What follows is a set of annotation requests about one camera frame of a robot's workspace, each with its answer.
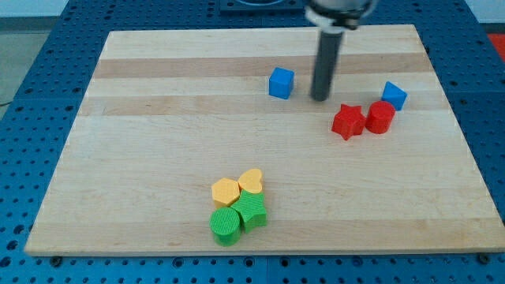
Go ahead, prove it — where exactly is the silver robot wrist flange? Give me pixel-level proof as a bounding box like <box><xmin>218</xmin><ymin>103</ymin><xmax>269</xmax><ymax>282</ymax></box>
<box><xmin>305</xmin><ymin>0</ymin><xmax>378</xmax><ymax>31</ymax></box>

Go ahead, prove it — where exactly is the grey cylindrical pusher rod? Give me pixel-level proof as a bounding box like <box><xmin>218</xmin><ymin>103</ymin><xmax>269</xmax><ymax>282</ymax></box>
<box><xmin>310</xmin><ymin>31</ymin><xmax>342</xmax><ymax>102</ymax></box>

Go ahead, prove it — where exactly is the blue cube block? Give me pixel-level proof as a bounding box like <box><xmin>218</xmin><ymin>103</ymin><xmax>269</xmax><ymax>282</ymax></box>
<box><xmin>268</xmin><ymin>67</ymin><xmax>294</xmax><ymax>99</ymax></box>

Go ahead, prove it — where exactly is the blue triangular prism block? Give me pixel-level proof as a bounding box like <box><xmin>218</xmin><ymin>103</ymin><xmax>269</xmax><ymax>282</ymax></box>
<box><xmin>381</xmin><ymin>81</ymin><xmax>407</xmax><ymax>111</ymax></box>

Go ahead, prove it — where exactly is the red star block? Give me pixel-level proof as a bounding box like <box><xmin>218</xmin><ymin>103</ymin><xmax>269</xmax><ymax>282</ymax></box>
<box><xmin>331</xmin><ymin>103</ymin><xmax>366</xmax><ymax>140</ymax></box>

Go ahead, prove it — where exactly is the red cylinder block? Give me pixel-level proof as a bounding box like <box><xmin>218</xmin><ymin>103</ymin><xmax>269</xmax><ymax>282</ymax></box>
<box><xmin>365</xmin><ymin>101</ymin><xmax>396</xmax><ymax>134</ymax></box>

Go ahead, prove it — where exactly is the wooden board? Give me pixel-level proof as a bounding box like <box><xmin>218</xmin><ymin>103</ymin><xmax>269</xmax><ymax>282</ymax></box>
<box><xmin>24</xmin><ymin>24</ymin><xmax>504</xmax><ymax>256</ymax></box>

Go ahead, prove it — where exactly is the yellow heart block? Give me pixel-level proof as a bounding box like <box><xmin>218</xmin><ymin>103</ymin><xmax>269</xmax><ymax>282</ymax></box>
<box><xmin>238</xmin><ymin>168</ymin><xmax>263</xmax><ymax>194</ymax></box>

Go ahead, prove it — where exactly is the green star block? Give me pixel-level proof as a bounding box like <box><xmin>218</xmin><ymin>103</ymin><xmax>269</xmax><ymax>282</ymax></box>
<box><xmin>231</xmin><ymin>190</ymin><xmax>267</xmax><ymax>234</ymax></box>

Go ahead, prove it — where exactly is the yellow hexagon block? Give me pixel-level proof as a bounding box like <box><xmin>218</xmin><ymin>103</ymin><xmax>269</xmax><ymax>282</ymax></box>
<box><xmin>211</xmin><ymin>177</ymin><xmax>241</xmax><ymax>208</ymax></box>

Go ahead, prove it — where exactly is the green cylinder block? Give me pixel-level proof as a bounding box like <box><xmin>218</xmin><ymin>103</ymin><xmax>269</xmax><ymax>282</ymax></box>
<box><xmin>209</xmin><ymin>207</ymin><xmax>241</xmax><ymax>247</ymax></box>

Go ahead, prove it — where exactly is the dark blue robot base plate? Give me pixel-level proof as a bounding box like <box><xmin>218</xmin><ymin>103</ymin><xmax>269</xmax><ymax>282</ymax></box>
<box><xmin>217</xmin><ymin>0</ymin><xmax>306</xmax><ymax>14</ymax></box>

